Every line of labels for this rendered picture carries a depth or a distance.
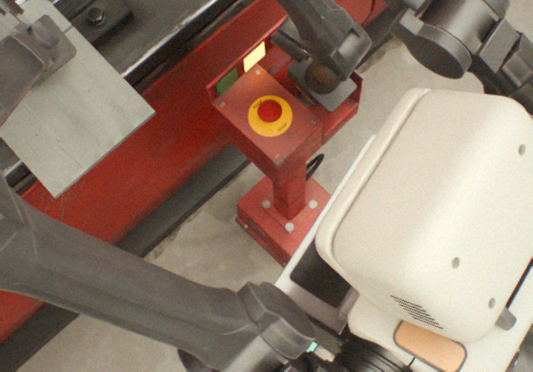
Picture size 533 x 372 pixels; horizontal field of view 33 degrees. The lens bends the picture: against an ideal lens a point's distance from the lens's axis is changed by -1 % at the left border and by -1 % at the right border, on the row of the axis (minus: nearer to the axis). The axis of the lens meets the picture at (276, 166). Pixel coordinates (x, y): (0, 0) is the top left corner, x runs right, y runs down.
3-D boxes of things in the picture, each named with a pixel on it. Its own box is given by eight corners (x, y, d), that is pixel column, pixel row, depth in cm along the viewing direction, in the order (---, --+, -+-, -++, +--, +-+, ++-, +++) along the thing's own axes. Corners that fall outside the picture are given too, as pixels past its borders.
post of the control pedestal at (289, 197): (289, 220, 209) (286, 139, 157) (273, 205, 210) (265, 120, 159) (305, 205, 210) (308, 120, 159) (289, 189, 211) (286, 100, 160)
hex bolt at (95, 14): (95, 28, 138) (93, 24, 136) (84, 17, 139) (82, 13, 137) (109, 18, 138) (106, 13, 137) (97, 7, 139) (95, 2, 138)
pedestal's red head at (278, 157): (278, 188, 155) (276, 154, 138) (215, 128, 158) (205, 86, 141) (358, 112, 159) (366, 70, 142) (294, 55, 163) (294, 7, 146)
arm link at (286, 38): (337, 80, 126) (370, 34, 128) (271, 32, 126) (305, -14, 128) (321, 98, 138) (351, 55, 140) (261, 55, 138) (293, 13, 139)
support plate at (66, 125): (55, 199, 120) (54, 197, 119) (-57, 71, 127) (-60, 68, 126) (156, 113, 124) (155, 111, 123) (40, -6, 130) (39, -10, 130)
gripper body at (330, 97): (312, 44, 147) (320, 31, 139) (355, 89, 147) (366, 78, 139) (284, 70, 145) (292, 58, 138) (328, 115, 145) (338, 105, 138)
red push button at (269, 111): (270, 133, 146) (269, 125, 142) (253, 117, 147) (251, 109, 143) (287, 116, 147) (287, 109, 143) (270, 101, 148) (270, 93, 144)
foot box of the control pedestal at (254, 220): (306, 290, 215) (306, 281, 204) (234, 220, 221) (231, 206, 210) (363, 233, 220) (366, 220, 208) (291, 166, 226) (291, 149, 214)
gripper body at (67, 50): (-16, 62, 116) (-17, 57, 109) (46, 14, 118) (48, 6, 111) (17, 101, 117) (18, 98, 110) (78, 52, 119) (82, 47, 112)
